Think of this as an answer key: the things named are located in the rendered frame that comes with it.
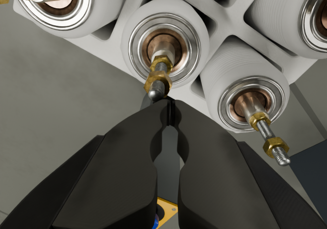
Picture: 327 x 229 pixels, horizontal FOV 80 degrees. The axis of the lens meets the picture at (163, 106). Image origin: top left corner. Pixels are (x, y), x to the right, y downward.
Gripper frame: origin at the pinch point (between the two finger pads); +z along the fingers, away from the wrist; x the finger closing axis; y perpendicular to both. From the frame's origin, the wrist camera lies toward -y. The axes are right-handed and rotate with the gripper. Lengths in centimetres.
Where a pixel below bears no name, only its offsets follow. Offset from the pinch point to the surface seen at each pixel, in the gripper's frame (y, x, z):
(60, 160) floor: 45, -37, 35
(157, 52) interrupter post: -0.9, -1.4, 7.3
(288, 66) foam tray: 3.4, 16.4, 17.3
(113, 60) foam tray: 3.4, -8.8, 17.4
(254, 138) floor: 32, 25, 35
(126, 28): -2.2, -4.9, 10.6
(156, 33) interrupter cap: -2.0, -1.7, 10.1
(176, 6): -4.4, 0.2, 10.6
